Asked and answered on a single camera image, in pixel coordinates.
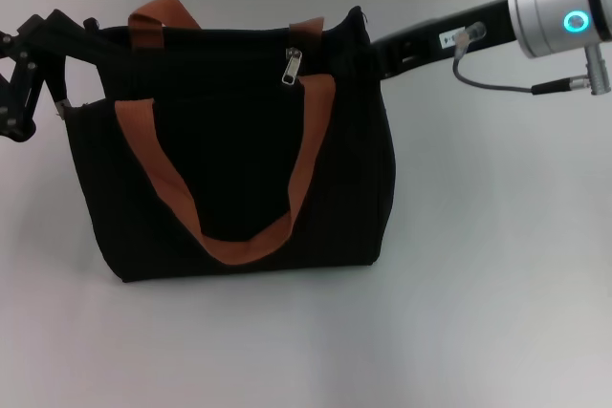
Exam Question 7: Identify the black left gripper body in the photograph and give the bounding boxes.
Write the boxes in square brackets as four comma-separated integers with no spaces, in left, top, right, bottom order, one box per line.
[0,71,38,143]

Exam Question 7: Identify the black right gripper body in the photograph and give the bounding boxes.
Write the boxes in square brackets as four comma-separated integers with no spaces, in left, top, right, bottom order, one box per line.
[367,0,518,80]

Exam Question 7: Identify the silver metal zipper pull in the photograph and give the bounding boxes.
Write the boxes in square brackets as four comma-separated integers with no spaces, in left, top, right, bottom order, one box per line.
[281,46,306,90]

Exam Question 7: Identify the black bag with brown straps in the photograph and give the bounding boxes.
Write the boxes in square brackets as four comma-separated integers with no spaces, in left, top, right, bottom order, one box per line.
[64,0,398,285]

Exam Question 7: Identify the grey cable with silver plugs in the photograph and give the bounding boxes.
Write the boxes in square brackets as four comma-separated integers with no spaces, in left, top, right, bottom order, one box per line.
[451,21,612,97]

